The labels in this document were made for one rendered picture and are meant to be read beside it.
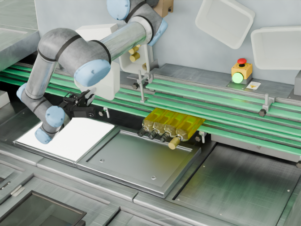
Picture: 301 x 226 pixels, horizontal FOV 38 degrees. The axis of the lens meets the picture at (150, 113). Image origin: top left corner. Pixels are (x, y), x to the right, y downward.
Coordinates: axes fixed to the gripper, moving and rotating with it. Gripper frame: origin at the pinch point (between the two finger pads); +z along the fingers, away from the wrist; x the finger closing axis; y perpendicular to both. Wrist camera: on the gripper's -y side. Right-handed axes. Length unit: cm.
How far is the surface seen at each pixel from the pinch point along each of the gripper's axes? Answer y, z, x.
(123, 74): 7.1, 30.2, 14.8
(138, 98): -12.4, 15.2, 11.8
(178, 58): -23.1, 36.5, -1.5
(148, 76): -15.5, 20.4, 1.0
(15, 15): 105, 48, 14
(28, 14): 97, 53, 14
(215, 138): -52, 20, 25
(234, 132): -62, 17, 13
